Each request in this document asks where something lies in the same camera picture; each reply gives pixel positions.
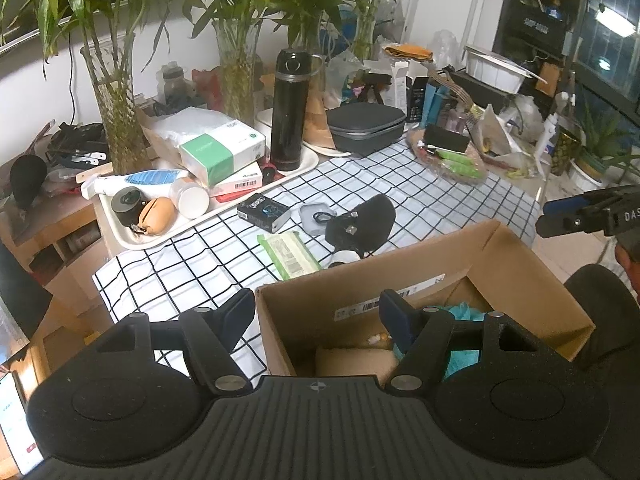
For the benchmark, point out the black round object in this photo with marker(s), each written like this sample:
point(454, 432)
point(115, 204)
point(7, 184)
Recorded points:
point(25, 180)

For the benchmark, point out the potted aloe plant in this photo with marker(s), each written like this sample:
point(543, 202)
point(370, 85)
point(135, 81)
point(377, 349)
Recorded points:
point(600, 140)

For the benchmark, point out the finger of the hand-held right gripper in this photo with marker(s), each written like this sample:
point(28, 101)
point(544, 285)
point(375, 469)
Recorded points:
point(555, 227)
point(562, 206)

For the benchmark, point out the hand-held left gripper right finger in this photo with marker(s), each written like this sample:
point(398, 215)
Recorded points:
point(395, 317)

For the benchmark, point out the black eye mask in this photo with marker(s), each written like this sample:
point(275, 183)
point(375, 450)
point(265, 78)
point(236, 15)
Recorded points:
point(370, 215)

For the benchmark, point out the black white checked tablecloth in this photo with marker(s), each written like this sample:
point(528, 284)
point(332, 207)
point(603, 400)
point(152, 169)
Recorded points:
point(200, 270)

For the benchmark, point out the brown paper bag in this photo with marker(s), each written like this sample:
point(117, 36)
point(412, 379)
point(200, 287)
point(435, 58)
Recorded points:
point(316, 125)

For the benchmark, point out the wooden cabinet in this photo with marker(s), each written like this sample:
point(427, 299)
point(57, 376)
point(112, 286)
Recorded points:
point(55, 220)

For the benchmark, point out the teal cloth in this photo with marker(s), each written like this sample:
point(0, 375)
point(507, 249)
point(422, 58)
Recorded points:
point(465, 312)

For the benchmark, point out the blue box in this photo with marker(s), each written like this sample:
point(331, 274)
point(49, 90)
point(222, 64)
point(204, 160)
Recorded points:
point(435, 105)

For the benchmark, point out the brown round pouch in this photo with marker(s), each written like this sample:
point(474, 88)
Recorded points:
point(157, 215)

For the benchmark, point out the brown cardboard box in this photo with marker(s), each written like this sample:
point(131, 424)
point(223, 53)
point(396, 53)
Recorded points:
point(300, 320)

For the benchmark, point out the dark object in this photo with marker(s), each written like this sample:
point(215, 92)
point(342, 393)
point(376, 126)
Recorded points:
point(20, 290)

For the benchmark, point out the tall glass vase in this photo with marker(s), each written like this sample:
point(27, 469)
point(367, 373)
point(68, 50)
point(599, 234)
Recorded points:
point(117, 120)
point(237, 85)
point(364, 35)

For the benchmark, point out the smartphone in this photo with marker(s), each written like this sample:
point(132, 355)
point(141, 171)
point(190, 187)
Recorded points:
point(15, 425)

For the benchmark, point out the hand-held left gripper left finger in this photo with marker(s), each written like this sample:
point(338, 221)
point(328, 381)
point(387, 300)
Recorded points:
point(239, 317)

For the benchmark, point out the white plastic bowl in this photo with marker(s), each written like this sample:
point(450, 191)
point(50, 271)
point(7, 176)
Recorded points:
point(495, 72)

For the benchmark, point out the black round case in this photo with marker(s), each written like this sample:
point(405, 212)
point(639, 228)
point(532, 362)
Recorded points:
point(127, 205)

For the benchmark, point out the green white tissue box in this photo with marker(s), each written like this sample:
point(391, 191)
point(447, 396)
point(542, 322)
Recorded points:
point(220, 152)

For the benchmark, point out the grey earbud case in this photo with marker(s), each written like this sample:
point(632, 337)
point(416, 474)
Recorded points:
point(307, 210)

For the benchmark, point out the long white tray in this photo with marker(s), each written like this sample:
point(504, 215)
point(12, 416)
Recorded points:
point(227, 199)

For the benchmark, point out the small black box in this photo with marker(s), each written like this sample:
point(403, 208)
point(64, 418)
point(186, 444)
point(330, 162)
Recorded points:
point(262, 212)

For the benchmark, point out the white tube blue print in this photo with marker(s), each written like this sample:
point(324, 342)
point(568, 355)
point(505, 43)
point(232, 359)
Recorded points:
point(145, 180)

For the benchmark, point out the white carton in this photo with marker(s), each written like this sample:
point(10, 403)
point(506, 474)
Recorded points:
point(400, 85)

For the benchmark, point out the crumpled brown paper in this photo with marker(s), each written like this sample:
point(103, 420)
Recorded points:
point(155, 147)

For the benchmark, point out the grey zip case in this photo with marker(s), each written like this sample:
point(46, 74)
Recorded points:
point(365, 125)

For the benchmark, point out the white squeeze bottle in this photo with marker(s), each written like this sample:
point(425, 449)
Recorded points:
point(547, 135)

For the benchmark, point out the red white flat box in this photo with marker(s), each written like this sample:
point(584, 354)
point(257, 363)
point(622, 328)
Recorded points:
point(240, 180)

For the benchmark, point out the white plastic bag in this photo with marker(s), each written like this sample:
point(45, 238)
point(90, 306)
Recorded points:
point(190, 122)

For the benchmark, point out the small red black object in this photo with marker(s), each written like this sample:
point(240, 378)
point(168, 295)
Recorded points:
point(270, 167)

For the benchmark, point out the crumpled clear plastic bag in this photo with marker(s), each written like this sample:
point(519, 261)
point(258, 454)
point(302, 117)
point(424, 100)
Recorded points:
point(505, 135)

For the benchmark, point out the green wet wipes packet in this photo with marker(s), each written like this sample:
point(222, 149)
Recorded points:
point(289, 255)

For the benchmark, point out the orange cloth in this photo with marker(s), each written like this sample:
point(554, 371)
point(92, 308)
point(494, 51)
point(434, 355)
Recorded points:
point(407, 52)

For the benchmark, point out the curved metal rail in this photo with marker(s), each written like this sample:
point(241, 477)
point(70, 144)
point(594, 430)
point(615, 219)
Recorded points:
point(15, 44)

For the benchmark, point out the black thermos bottle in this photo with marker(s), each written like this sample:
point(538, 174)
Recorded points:
point(290, 110)

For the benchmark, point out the black chair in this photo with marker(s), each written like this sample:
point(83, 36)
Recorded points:
point(600, 300)

